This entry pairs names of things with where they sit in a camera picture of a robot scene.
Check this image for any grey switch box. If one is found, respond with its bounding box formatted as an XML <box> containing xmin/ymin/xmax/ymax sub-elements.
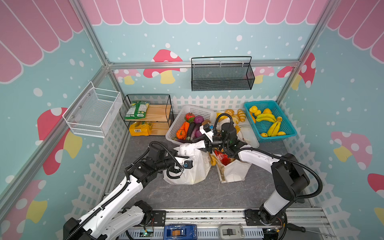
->
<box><xmin>219</xmin><ymin>225</ymin><xmax>245</xmax><ymax>240</ymax></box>

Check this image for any orange carrot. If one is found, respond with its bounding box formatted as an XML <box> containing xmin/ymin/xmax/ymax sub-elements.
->
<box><xmin>180</xmin><ymin>122</ymin><xmax>190</xmax><ymax>133</ymax></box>

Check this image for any teal plastic fruit basket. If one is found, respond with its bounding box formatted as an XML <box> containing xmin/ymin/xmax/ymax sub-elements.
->
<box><xmin>244</xmin><ymin>101</ymin><xmax>297</xmax><ymax>143</ymax></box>

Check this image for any black wire wooden shelf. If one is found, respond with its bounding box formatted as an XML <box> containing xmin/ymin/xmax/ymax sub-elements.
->
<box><xmin>120</xmin><ymin>94</ymin><xmax>175</xmax><ymax>136</ymax></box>

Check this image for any green snack bag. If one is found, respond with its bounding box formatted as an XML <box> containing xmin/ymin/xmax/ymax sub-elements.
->
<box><xmin>124</xmin><ymin>101</ymin><xmax>150</xmax><ymax>121</ymax></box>

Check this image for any large croissant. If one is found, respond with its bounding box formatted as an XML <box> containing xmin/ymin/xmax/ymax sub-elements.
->
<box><xmin>232</xmin><ymin>115</ymin><xmax>240</xmax><ymax>125</ymax></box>

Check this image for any white plastic vegetable basket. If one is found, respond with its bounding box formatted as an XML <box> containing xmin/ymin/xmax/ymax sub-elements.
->
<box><xmin>166</xmin><ymin>105</ymin><xmax>217</xmax><ymax>145</ymax></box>

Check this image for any purple eggplant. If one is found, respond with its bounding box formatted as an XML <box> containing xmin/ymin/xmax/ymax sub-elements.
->
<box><xmin>186</xmin><ymin>123</ymin><xmax>201</xmax><ymax>141</ymax></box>

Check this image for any black screwdriver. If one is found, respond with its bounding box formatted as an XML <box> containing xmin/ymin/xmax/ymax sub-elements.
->
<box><xmin>287</xmin><ymin>223</ymin><xmax>336</xmax><ymax>238</ymax></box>

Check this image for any white canvas tote bag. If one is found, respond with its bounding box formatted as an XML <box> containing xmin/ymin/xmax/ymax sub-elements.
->
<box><xmin>210</xmin><ymin>149</ymin><xmax>251</xmax><ymax>183</ymax></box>

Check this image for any orange pumpkin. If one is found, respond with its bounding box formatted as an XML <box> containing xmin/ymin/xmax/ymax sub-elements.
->
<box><xmin>176</xmin><ymin>129</ymin><xmax>187</xmax><ymax>140</ymax></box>

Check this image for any red tomato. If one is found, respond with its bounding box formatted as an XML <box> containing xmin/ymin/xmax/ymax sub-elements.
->
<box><xmin>185</xmin><ymin>113</ymin><xmax>196</xmax><ymax>123</ymax></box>

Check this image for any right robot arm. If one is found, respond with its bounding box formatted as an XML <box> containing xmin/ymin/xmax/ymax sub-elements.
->
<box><xmin>198</xmin><ymin>120</ymin><xmax>323</xmax><ymax>226</ymax></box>

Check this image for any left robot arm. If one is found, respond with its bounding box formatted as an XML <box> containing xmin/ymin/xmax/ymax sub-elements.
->
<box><xmin>63</xmin><ymin>141</ymin><xmax>194</xmax><ymax>240</ymax></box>

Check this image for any yellow lemon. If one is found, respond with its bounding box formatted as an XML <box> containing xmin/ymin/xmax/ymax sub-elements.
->
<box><xmin>250</xmin><ymin>106</ymin><xmax>259</xmax><ymax>114</ymax></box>

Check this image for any yellow snack pack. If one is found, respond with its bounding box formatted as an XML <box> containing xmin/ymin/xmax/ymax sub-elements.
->
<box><xmin>129</xmin><ymin>121</ymin><xmax>153</xmax><ymax>137</ymax></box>

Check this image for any right croissant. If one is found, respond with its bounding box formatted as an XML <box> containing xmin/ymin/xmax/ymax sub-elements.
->
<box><xmin>237</xmin><ymin>109</ymin><xmax>246</xmax><ymax>122</ymax></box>

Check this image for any white plastic tray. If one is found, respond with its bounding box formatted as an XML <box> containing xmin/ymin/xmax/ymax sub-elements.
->
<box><xmin>217</xmin><ymin>116</ymin><xmax>260</xmax><ymax>148</ymax></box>

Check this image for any black wire wall basket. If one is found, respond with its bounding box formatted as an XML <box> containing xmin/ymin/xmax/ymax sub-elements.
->
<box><xmin>191</xmin><ymin>56</ymin><xmax>256</xmax><ymax>92</ymax></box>

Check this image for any red chips bag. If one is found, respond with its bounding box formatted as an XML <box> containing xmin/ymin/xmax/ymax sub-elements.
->
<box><xmin>214</xmin><ymin>150</ymin><xmax>235</xmax><ymax>166</ymax></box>

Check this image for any yellow banana bunch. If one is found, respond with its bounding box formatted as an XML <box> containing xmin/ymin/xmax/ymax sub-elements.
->
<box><xmin>256</xmin><ymin>113</ymin><xmax>277</xmax><ymax>123</ymax></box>
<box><xmin>261</xmin><ymin>117</ymin><xmax>286</xmax><ymax>138</ymax></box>

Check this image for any white plastic grocery bag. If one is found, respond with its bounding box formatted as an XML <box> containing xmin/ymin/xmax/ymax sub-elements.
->
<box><xmin>164</xmin><ymin>141</ymin><xmax>211</xmax><ymax>185</ymax></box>

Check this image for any round bread roll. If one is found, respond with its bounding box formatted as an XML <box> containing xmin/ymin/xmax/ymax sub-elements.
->
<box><xmin>225</xmin><ymin>109</ymin><xmax>235</xmax><ymax>116</ymax></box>

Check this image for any purple onion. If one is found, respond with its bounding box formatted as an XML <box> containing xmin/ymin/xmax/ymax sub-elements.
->
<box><xmin>194</xmin><ymin>116</ymin><xmax>205</xmax><ymax>124</ymax></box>

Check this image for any white wire wall basket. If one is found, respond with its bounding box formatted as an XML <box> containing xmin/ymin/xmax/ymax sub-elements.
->
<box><xmin>63</xmin><ymin>82</ymin><xmax>123</xmax><ymax>138</ymax></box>

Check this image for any blue box device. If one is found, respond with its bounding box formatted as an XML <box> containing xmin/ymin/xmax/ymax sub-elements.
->
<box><xmin>164</xmin><ymin>225</ymin><xmax>198</xmax><ymax>240</ymax></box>

